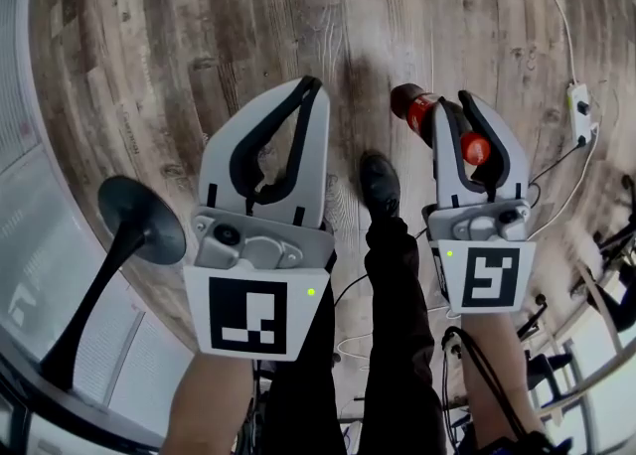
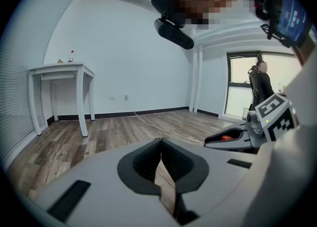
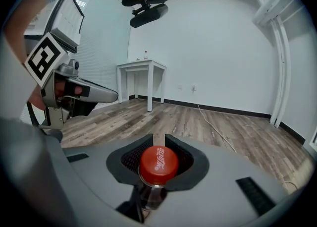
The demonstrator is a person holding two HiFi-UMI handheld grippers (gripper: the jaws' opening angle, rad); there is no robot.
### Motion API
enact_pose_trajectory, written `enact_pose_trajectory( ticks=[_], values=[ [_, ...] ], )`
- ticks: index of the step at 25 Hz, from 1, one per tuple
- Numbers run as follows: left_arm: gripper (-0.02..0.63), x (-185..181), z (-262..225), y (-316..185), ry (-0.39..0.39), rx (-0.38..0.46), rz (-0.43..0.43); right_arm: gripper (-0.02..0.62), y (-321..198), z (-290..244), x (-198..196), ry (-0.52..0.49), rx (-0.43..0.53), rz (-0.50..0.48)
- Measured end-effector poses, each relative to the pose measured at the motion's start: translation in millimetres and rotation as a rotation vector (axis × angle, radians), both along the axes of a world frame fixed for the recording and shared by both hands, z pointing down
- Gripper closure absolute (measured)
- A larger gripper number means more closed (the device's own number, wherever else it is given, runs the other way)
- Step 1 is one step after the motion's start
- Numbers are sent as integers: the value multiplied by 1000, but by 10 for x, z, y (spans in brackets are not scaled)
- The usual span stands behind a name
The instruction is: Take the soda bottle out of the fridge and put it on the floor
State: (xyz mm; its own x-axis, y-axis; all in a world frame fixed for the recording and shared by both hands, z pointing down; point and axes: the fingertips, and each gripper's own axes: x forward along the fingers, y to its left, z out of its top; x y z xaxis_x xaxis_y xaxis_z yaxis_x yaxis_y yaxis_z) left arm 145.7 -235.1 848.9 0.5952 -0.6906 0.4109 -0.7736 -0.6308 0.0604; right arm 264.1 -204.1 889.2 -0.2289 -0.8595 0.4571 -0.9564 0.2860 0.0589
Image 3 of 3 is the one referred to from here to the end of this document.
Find person's left forearm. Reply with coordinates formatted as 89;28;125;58
3;0;50;112

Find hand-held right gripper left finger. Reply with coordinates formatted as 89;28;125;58
61;133;154;227

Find red-capped soda bottle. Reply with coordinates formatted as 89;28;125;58
137;145;179;212

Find black head-worn camera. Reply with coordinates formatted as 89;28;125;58
129;3;169;29

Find white window blinds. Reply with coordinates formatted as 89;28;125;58
74;29;131;109

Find white table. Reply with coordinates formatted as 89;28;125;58
116;58;167;113

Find wooden floor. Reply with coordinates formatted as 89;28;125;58
19;98;316;195

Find white cable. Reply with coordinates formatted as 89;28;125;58
197;103;239;153

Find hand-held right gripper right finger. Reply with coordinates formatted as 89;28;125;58
148;133;297;227

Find person's left hand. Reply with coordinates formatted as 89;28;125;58
54;81;84;98

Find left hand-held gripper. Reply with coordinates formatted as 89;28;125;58
24;32;119;130

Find white wall pipes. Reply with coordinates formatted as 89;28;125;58
252;0;298;128

